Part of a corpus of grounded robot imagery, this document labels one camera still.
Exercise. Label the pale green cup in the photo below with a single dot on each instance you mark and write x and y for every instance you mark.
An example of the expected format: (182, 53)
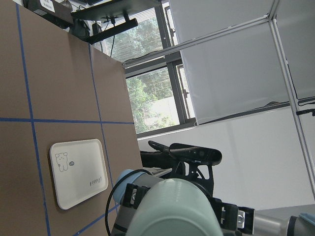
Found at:
(174, 207)

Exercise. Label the cream rabbit tray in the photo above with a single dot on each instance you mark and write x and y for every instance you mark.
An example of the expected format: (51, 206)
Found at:
(79, 171)

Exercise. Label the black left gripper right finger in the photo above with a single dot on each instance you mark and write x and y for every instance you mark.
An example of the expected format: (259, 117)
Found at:
(234, 218)

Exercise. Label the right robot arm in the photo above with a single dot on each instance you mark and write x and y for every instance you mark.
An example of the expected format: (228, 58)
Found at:
(301, 225)

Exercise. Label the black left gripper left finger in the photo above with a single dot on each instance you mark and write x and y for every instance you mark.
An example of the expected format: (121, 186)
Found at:
(134, 195)

